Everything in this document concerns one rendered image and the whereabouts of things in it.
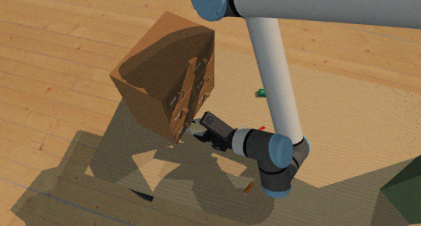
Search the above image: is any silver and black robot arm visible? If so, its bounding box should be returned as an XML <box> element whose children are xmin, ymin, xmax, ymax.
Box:
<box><xmin>191</xmin><ymin>0</ymin><xmax>421</xmax><ymax>198</ymax></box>

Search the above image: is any brown wooden chest of drawers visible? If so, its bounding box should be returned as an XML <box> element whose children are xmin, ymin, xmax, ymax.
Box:
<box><xmin>109</xmin><ymin>11</ymin><xmax>214</xmax><ymax>144</ymax></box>

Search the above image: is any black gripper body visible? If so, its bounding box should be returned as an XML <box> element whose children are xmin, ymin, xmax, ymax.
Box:
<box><xmin>205</xmin><ymin>128</ymin><xmax>238</xmax><ymax>152</ymax></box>

